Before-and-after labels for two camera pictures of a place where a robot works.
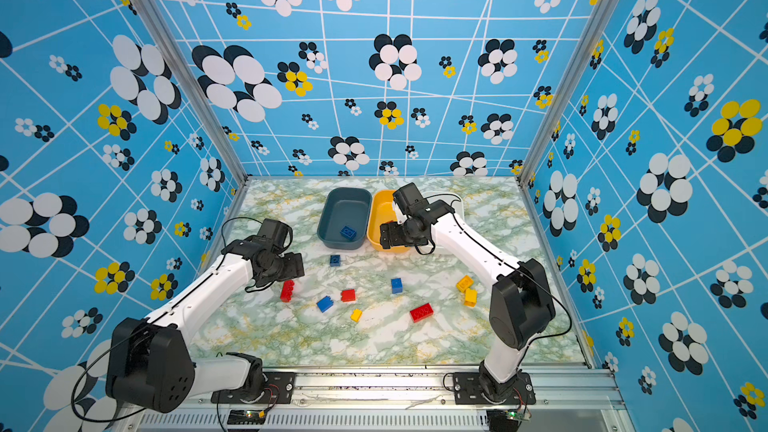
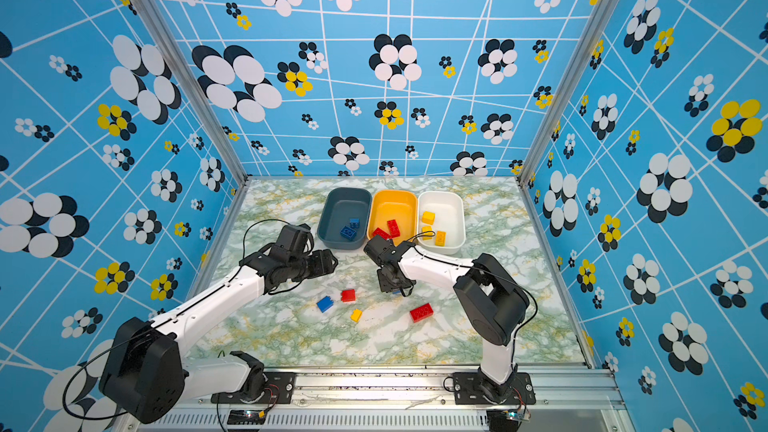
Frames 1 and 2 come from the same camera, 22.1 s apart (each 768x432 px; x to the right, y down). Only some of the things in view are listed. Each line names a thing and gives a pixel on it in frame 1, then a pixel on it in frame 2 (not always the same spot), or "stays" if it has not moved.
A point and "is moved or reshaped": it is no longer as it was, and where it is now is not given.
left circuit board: x=246 y=417 stays
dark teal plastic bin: x=344 y=218 stays
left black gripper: x=295 y=268 to x=323 y=264
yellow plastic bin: x=381 y=211 stays
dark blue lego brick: x=348 y=232 stays
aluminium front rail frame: x=591 y=400 stays
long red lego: x=421 y=312 stays
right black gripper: x=393 y=227 to x=383 y=284
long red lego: x=287 y=291 is moved or reshaped
